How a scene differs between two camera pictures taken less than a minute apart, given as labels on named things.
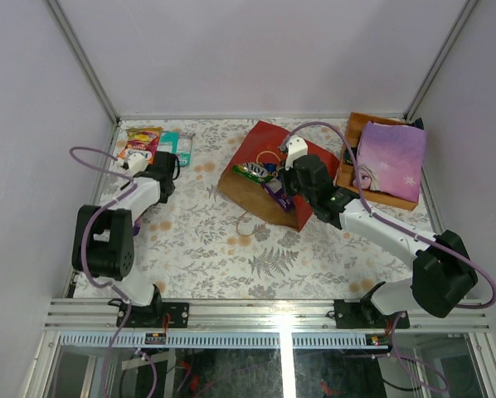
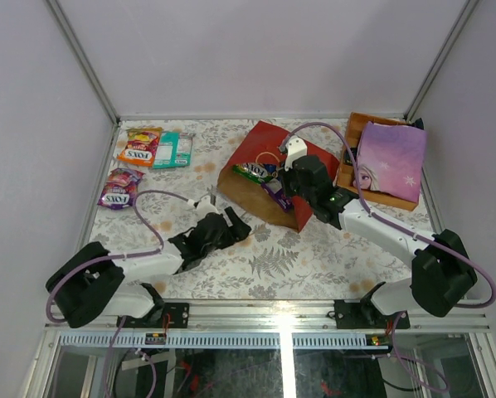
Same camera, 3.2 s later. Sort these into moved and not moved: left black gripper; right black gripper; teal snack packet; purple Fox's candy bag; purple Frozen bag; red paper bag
Moved: purple Fox's candy bag; left black gripper
Not moved: teal snack packet; purple Frozen bag; right black gripper; red paper bag
